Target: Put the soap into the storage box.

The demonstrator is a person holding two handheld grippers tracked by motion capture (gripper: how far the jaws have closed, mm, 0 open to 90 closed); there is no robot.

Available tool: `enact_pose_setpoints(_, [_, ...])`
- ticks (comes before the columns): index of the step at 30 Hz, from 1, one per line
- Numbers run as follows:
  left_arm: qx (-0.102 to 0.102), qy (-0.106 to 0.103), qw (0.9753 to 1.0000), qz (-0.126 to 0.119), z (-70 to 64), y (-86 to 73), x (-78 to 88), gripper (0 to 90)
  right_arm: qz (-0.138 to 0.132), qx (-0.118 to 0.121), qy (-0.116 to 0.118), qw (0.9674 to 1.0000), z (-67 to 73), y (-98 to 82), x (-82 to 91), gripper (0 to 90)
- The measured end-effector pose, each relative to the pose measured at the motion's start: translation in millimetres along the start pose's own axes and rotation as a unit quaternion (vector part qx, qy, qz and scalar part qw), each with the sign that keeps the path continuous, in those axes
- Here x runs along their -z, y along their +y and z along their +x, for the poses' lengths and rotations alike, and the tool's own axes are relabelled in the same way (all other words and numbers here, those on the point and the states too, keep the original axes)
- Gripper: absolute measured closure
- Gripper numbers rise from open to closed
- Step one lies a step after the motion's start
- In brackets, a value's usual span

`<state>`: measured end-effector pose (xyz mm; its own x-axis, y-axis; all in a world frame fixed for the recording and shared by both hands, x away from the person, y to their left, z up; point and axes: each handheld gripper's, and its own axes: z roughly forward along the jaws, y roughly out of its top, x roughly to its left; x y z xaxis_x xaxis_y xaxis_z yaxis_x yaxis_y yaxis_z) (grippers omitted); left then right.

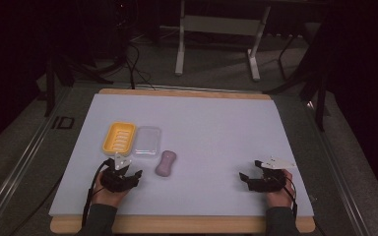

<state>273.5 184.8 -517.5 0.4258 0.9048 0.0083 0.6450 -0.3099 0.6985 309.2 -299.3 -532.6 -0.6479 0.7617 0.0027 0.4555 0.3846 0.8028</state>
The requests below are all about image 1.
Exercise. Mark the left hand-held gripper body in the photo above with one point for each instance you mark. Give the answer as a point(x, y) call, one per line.
point(117, 179)

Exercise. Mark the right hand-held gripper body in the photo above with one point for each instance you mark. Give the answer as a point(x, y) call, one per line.
point(270, 178)

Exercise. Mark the purple soap bar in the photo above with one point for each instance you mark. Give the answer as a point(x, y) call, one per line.
point(165, 163)

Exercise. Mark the yellow soap dish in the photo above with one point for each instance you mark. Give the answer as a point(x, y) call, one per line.
point(119, 136)

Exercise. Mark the clear plastic soap dish lid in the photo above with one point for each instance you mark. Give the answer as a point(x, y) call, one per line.
point(147, 141)

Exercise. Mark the person's left hand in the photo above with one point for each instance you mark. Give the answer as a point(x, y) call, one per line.
point(106, 196)

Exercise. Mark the person's right hand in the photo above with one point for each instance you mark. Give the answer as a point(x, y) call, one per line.
point(279, 197)

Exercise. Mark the pale lilac table mat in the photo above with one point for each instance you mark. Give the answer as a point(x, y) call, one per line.
point(203, 147)

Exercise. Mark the wooden table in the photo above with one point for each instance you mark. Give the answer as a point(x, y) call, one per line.
point(183, 224)

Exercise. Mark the black metal stand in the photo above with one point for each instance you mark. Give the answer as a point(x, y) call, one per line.
point(315, 82)

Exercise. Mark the metal floor rail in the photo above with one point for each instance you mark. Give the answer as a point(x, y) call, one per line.
point(19, 167)
point(341, 183)

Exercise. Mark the white desk frame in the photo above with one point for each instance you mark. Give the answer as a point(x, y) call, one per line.
point(221, 25)

